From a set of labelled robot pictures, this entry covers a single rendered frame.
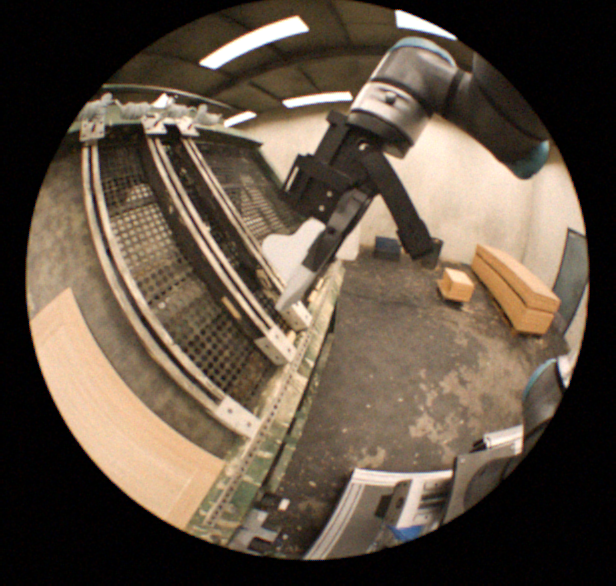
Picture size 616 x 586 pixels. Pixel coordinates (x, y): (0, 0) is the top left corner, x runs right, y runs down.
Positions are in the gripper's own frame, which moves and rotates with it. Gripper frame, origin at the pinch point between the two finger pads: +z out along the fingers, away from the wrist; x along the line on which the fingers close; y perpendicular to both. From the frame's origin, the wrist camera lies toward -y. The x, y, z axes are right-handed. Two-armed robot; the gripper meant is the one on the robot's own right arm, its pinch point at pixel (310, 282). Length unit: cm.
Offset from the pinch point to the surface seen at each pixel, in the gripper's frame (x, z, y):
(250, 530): 49, 50, -29
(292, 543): 76, 107, -80
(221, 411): 14.7, 33.6, 0.1
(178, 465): 35, 38, 0
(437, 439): -28, 73, -144
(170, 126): -21, -10, 91
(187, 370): 13.2, 28.9, 11.3
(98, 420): 41, 29, 17
